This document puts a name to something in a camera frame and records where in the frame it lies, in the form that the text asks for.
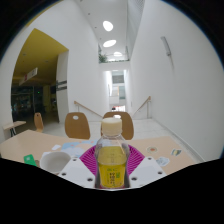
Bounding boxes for small green box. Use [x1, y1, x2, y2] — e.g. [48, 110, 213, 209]
[23, 153, 39, 167]

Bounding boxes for white blue printed sticker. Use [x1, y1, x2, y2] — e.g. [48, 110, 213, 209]
[155, 156, 171, 168]

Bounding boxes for white hanging sign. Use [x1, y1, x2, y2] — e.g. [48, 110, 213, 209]
[18, 67, 39, 87]

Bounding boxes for green yellow printed sticker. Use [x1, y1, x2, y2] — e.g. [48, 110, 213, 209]
[170, 148, 183, 157]

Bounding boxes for oval ceiling lights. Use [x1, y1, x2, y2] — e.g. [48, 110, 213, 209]
[102, 20, 124, 58]

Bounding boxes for clear bottle with yellow drink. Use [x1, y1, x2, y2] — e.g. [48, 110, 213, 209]
[94, 117, 131, 191]

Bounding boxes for dark pillar sign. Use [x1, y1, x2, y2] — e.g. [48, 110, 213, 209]
[55, 80, 68, 92]

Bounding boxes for round printed sticker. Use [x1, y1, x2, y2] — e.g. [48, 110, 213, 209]
[146, 145, 160, 155]

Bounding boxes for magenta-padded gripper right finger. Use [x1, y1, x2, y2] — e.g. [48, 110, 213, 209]
[124, 143, 167, 189]

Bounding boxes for pastel colourful paper sheet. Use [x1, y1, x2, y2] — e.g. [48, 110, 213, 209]
[61, 139, 101, 158]

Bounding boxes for white ceramic mug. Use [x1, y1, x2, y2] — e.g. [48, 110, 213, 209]
[39, 150, 72, 176]

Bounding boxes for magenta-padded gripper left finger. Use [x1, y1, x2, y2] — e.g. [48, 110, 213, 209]
[57, 143, 101, 190]

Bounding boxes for green balcony plant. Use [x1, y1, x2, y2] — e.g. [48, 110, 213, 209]
[98, 53, 109, 64]

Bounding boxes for wooden stair handrail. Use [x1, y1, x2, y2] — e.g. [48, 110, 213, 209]
[132, 95, 152, 118]
[73, 100, 104, 119]

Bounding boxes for light wooden side table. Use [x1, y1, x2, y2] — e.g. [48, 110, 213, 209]
[2, 120, 27, 137]

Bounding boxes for wooden chair with oval hole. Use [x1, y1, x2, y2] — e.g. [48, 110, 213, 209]
[100, 111, 135, 141]
[64, 111, 92, 141]

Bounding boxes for small wooden chair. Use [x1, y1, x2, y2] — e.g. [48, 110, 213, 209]
[33, 112, 45, 134]

